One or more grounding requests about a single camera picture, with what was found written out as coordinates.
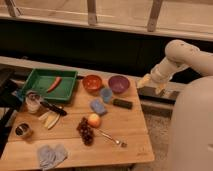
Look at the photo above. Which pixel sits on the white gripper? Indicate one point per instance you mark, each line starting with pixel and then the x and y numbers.
pixel 160 73

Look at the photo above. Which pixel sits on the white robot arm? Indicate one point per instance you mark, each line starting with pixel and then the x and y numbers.
pixel 191 130

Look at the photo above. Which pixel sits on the purple bowl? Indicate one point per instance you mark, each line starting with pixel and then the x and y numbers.
pixel 118 84

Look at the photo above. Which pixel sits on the red bowl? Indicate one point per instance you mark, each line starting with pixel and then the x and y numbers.
pixel 92 83

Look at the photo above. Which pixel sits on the black rectangular block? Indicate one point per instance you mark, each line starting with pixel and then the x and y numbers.
pixel 122 103

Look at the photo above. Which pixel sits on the small blue cup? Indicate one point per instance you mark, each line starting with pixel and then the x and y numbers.
pixel 106 94

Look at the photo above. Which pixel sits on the blue sponge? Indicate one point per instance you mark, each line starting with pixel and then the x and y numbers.
pixel 98 107

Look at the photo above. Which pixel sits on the wooden table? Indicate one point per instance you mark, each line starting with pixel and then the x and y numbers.
pixel 126 125

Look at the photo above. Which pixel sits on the metal spoon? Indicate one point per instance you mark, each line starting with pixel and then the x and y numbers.
pixel 116 141

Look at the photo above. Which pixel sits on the orange apple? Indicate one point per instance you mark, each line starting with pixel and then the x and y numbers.
pixel 94 120

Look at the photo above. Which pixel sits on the dark grape bunch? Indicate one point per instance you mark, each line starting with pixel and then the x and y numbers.
pixel 86 132

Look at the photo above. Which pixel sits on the green plastic tray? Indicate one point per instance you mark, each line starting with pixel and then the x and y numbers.
pixel 40 80

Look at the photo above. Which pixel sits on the sliced banana pieces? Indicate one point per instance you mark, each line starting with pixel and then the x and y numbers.
pixel 49 119

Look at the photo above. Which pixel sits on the clear glass jar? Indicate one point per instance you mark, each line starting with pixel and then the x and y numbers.
pixel 32 100

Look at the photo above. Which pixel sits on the grey crumpled cloth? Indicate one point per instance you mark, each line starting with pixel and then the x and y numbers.
pixel 49 158

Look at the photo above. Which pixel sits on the small metal cup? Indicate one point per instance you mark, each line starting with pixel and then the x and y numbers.
pixel 23 130

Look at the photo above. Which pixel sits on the black handled knife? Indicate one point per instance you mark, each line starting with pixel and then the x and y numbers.
pixel 53 108

